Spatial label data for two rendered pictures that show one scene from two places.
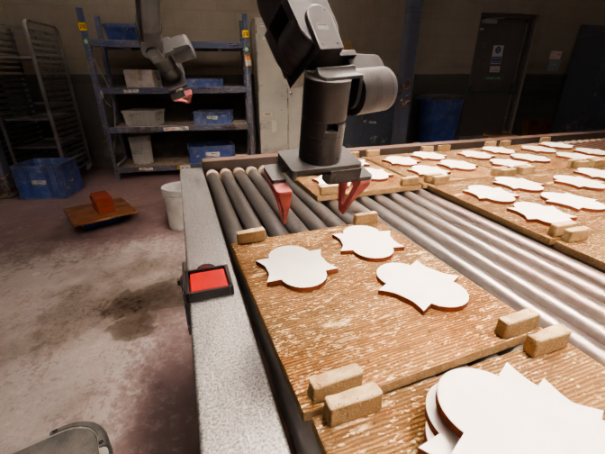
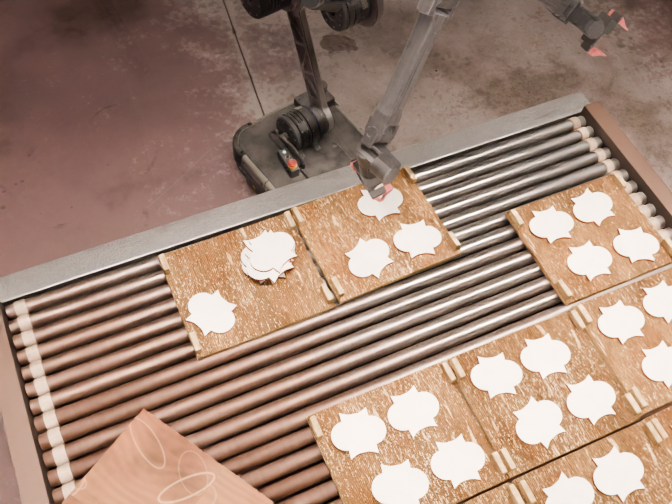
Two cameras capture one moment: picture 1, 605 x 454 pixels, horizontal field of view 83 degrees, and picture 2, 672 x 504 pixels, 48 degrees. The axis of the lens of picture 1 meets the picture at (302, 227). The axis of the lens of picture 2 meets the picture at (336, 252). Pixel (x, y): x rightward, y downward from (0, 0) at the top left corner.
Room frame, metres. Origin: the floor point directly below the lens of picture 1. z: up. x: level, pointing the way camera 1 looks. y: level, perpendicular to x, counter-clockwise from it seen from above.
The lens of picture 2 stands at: (0.14, -1.31, 2.83)
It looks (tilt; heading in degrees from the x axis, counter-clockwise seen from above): 58 degrees down; 79
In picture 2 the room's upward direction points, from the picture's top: 7 degrees clockwise
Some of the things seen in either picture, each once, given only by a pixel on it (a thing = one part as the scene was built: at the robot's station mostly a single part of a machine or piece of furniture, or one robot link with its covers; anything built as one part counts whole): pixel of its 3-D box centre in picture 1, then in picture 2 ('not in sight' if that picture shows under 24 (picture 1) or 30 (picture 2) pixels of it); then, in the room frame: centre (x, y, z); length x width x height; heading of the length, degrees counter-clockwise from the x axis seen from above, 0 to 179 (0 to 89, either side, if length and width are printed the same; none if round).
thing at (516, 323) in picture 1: (517, 322); (337, 287); (0.36, -0.28, 0.95); 0.06 x 0.02 x 0.03; 111
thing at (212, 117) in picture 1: (213, 116); not in sight; (4.90, 1.21, 0.72); 0.50 x 0.38 x 0.16; 95
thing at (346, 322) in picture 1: (355, 281); (374, 232); (0.50, -0.09, 0.93); 0.41 x 0.35 x 0.02; 21
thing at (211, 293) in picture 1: (208, 282); not in sight; (0.50, 0.16, 0.92); 0.08 x 0.08 x 0.02; 19
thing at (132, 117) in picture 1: (144, 117); not in sight; (4.67, 2.06, 0.74); 0.44 x 0.36 x 0.20; 89
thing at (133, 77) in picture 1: (143, 78); not in sight; (4.72, 2.01, 1.20); 0.36 x 0.28 x 0.22; 90
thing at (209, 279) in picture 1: (208, 283); not in sight; (0.50, 0.16, 0.92); 0.06 x 0.06 x 0.01; 19
